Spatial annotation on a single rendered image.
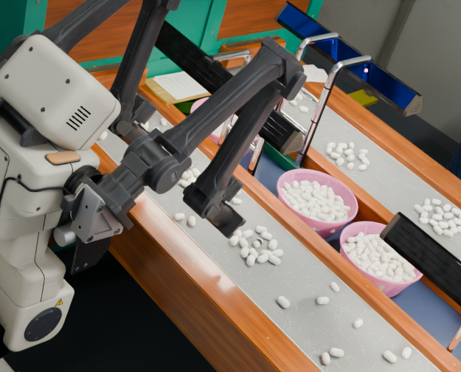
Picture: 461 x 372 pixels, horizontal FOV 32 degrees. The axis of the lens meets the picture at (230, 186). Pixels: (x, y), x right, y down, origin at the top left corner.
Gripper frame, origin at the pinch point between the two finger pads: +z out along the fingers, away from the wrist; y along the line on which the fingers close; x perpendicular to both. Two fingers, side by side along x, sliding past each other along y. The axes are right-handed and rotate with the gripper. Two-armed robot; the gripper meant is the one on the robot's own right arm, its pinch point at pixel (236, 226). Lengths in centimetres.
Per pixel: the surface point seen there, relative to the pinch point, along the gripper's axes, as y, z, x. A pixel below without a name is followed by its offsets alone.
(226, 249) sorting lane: 2.8, 10.0, 7.1
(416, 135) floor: 82, 242, -95
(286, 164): 30, 53, -24
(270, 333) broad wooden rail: -27.8, -0.8, 13.6
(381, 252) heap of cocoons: -19, 44, -22
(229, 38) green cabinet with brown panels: 82, 50, -46
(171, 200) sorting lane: 26.6, 8.6, 7.9
